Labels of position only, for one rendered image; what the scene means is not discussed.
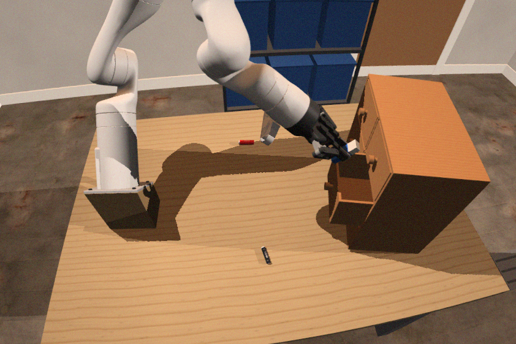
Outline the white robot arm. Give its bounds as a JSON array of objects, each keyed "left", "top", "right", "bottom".
[{"left": 87, "top": 0, "right": 310, "bottom": 189}]

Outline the black aaa battery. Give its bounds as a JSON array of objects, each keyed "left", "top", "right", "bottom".
[{"left": 261, "top": 247, "right": 271, "bottom": 264}]

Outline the small orange wooden chest of drawers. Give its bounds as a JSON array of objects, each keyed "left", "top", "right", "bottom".
[{"left": 347, "top": 74, "right": 491, "bottom": 254}]

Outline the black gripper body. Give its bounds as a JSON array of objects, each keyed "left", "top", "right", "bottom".
[{"left": 285, "top": 97, "right": 328, "bottom": 144}]

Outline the blue and white eraser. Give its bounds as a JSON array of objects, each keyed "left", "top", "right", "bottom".
[{"left": 331, "top": 140, "right": 360, "bottom": 164}]

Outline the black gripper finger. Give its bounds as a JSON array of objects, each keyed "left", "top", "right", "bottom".
[
  {"left": 310, "top": 125, "right": 351, "bottom": 161},
  {"left": 318, "top": 105, "right": 348, "bottom": 147}
]

